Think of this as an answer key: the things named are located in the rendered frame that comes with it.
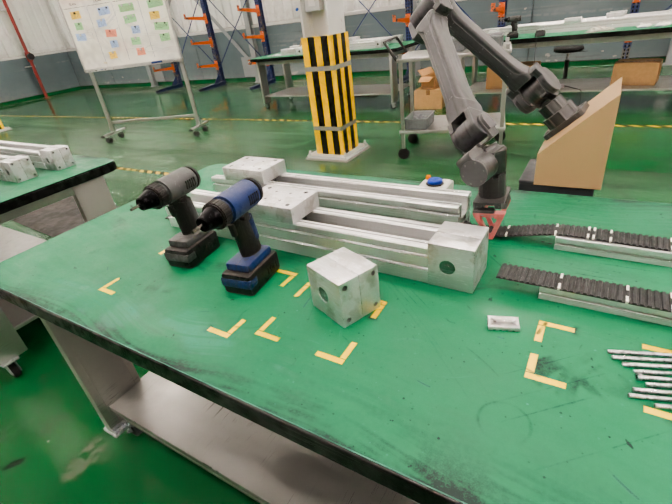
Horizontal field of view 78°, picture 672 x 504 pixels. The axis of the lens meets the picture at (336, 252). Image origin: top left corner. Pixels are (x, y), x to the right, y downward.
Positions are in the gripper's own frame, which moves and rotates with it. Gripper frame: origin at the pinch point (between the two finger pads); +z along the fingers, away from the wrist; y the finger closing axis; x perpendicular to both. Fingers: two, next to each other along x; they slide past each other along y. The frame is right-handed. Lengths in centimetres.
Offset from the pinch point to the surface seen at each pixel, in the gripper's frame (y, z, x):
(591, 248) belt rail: 3.2, 1.1, 20.2
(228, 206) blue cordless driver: 39, -21, -41
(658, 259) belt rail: 4.4, 1.8, 31.3
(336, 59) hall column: -268, -29, -179
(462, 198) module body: -2.2, -7.1, -7.1
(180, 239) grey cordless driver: 33, -9, -66
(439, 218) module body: 4.8, -4.7, -10.8
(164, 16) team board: -333, -104, -444
